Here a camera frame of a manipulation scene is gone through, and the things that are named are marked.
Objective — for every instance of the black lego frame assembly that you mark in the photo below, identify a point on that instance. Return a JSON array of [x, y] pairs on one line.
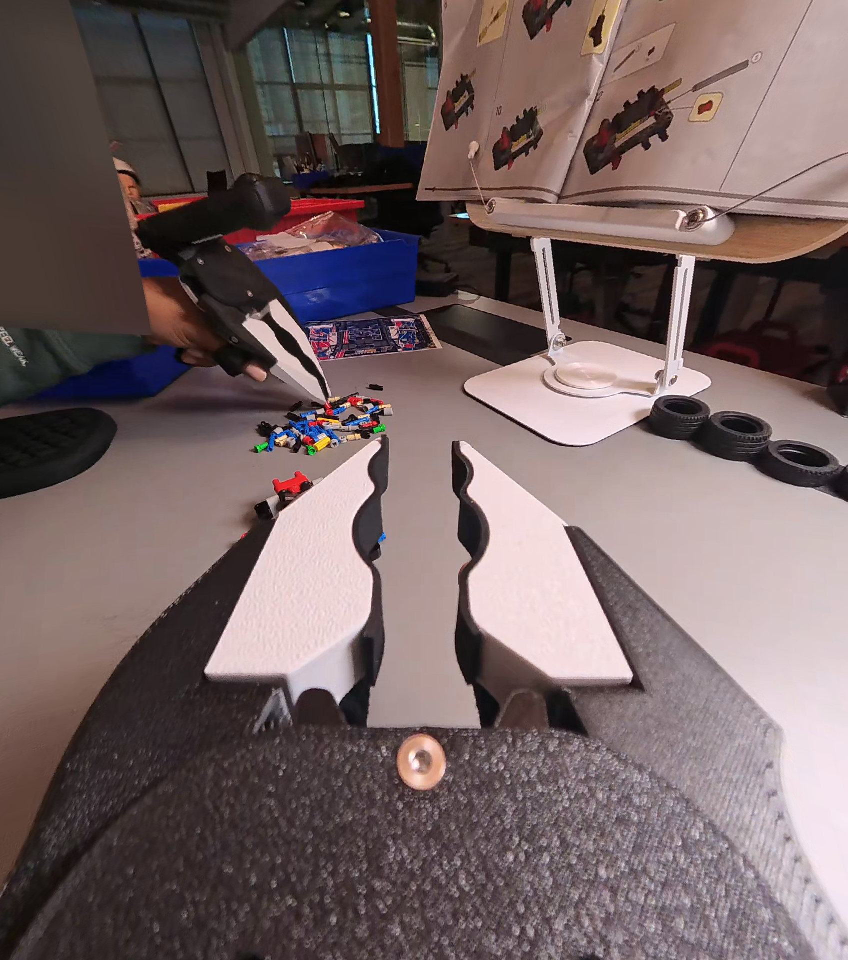
[[289, 487]]

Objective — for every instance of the clear bags of lego parts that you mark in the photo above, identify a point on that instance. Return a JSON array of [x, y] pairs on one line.
[[319, 232]]

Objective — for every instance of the holographic sticker sheet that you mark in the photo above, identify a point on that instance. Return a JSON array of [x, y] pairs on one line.
[[371, 336]]

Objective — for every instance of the lego instruction booklet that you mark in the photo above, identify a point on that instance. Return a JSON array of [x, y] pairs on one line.
[[769, 90]]

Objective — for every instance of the person's left forearm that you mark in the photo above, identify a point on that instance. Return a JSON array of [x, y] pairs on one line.
[[18, 367]]

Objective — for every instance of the red plastic crate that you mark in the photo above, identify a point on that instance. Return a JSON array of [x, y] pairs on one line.
[[319, 204]]

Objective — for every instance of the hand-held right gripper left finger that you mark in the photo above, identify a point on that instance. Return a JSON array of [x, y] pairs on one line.
[[304, 592]]

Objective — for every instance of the black mesh armrest pad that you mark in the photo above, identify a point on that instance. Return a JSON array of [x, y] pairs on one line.
[[18, 450]]

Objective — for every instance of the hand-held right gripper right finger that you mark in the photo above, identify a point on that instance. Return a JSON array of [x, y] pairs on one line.
[[544, 600]]

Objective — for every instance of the pile of small lego pins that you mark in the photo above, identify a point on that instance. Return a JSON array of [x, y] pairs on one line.
[[326, 427]]

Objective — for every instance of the wooden pillar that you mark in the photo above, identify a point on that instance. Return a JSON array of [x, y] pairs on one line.
[[386, 67]]

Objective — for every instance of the blue plastic bin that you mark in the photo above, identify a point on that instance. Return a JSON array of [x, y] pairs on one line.
[[116, 375]]

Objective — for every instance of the person's left hand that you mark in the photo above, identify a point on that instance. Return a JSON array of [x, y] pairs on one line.
[[183, 322]]

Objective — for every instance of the white stand base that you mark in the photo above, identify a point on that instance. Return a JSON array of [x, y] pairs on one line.
[[589, 397]]

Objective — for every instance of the black desk mat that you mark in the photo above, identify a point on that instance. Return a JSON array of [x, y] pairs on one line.
[[499, 334]]

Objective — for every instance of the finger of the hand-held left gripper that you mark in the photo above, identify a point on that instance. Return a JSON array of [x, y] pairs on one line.
[[296, 330], [277, 360]]

